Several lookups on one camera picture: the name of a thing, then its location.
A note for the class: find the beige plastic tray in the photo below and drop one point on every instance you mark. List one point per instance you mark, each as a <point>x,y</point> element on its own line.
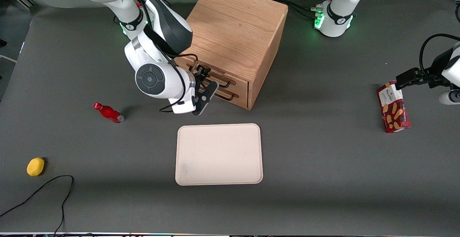
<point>219,154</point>

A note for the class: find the oak wooden drawer cabinet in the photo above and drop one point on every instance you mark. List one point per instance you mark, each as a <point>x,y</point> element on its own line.
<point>237,25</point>

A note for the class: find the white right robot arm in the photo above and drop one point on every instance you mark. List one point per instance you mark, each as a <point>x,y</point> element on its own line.
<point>154,79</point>

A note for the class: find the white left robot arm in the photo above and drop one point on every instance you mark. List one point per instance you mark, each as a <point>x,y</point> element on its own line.
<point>337,21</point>

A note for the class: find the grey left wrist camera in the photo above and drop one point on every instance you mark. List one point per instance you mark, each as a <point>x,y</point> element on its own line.
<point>451,97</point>

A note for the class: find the red tartan shortbread box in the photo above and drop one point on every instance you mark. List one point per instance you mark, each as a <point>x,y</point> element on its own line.
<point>395,115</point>

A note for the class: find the yellow lemon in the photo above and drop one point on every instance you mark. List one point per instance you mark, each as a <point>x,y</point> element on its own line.
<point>35,167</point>

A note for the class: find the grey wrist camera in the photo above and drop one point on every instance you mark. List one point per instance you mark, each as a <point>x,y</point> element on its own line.
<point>451,97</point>
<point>205,98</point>

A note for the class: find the red plastic bottle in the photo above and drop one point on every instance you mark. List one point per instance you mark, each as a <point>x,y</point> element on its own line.
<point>108,113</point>

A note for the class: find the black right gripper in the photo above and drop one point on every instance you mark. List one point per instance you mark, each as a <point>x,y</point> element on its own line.
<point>199,80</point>

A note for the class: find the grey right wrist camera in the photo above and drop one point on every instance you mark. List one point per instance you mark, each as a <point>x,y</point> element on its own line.
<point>205,98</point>

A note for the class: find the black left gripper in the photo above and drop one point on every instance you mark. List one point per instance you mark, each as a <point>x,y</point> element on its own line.
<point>432,72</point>

